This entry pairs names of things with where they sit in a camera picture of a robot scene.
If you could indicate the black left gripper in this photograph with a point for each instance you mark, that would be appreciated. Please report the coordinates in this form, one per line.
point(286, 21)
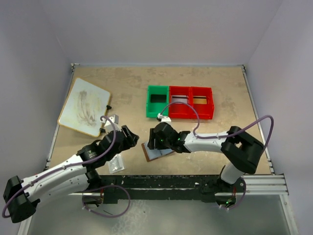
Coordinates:
point(131, 137)

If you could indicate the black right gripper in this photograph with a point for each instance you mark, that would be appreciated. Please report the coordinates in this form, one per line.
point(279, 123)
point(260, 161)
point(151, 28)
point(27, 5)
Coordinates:
point(151, 143)

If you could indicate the brown leather card holder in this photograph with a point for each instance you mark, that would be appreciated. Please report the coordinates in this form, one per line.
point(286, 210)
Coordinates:
point(154, 154)

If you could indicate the white credit card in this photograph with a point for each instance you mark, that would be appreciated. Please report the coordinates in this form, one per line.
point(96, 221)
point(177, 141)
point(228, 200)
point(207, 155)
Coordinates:
point(179, 98)

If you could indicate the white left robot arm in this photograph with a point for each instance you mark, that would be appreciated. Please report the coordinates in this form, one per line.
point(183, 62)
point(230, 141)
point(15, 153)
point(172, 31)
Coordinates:
point(76, 174)

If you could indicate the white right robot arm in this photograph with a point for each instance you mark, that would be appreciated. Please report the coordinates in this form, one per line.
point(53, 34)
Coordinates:
point(241, 149)

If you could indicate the black card in bin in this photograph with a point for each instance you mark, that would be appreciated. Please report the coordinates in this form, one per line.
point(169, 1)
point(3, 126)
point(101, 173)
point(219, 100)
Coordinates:
point(158, 98)

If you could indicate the gold card in bin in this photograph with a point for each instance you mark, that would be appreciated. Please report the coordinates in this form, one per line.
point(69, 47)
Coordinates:
point(200, 100)

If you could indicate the clear plastic packet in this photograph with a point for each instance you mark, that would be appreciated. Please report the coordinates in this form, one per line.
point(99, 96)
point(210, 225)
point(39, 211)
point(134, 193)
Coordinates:
point(116, 164)

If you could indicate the green plastic bin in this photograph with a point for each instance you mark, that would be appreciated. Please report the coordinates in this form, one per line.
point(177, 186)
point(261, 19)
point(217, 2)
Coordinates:
point(153, 109)

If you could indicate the white board yellow rim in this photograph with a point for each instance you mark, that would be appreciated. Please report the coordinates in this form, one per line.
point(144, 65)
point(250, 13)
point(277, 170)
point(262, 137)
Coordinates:
point(83, 108)

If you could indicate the red bin right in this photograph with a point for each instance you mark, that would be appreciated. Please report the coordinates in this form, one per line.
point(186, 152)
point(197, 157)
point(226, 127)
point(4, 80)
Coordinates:
point(204, 111)

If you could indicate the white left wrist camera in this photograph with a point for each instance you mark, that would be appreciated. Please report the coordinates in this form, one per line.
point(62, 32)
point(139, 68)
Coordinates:
point(110, 123)

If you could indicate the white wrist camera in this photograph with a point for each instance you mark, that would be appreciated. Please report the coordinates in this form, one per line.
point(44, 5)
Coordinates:
point(162, 118)
point(110, 123)

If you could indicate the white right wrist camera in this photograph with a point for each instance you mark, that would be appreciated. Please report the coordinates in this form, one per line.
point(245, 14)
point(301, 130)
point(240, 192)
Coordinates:
point(162, 118)

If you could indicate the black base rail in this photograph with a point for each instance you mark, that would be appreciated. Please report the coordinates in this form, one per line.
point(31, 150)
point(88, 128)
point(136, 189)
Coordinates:
point(205, 188)

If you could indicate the metal corner bracket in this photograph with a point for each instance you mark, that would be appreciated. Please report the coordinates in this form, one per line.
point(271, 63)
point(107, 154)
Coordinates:
point(73, 66)

